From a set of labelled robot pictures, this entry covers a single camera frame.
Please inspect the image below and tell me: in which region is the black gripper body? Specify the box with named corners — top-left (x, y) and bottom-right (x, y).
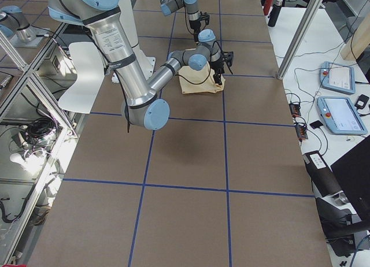
top-left (189, 12), bottom-right (210, 38)
top-left (210, 51), bottom-right (234, 74)

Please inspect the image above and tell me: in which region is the cream long-sleeve printed shirt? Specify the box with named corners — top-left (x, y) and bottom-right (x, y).
top-left (176, 46), bottom-right (225, 94)

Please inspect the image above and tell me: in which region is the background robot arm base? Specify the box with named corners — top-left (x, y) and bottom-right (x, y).
top-left (1, 5), bottom-right (41, 48)

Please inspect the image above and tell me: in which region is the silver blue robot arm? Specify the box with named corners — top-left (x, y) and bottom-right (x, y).
top-left (48, 0), bottom-right (234, 130)
top-left (159, 0), bottom-right (210, 43)

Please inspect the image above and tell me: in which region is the black water bottle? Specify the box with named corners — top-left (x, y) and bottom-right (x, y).
top-left (268, 0), bottom-right (283, 27)

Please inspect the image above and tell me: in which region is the red cylinder bottle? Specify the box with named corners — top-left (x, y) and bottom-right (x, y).
top-left (263, 0), bottom-right (274, 16)

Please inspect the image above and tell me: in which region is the orange black circuit board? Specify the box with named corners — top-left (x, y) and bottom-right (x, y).
top-left (289, 102), bottom-right (301, 118)

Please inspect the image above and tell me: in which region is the far blue teach pendant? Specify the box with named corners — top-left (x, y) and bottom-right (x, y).
top-left (320, 61), bottom-right (356, 95)

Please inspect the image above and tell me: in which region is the blue teach pendant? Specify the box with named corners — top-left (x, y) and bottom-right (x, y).
top-left (316, 97), bottom-right (368, 136)
top-left (320, 61), bottom-right (356, 95)

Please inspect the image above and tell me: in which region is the near blue teach pendant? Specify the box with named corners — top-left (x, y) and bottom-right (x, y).
top-left (316, 97), bottom-right (368, 136)

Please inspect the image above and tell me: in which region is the black box white label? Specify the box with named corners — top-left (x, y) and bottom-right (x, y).
top-left (302, 151), bottom-right (342, 196)

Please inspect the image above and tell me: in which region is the small black power adapter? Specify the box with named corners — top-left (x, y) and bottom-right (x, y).
top-left (355, 94), bottom-right (369, 109)

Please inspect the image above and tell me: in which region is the black monitor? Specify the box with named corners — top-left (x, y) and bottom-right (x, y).
top-left (331, 137), bottom-right (369, 220)

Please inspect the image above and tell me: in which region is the black monitor stand base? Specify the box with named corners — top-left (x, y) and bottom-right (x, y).
top-left (315, 191), bottom-right (369, 257)

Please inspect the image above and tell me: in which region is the aluminium frame post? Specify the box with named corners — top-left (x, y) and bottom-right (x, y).
top-left (276, 0), bottom-right (323, 80)

